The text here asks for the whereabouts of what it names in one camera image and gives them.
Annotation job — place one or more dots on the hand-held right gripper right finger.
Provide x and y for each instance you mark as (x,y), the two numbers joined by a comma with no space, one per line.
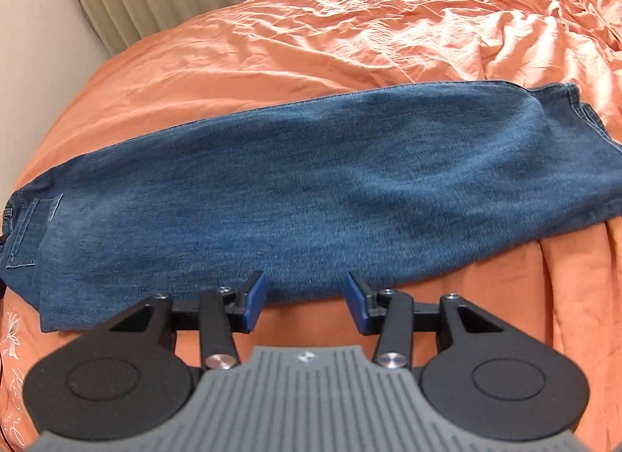
(353,304)

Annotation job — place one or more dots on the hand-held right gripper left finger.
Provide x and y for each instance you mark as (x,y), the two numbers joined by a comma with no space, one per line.
(254,304)

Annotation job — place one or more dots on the orange bed sheet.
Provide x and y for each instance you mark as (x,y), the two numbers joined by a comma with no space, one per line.
(291,44)

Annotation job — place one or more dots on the blue denim pants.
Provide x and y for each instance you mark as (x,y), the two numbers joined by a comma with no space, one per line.
(311,180)

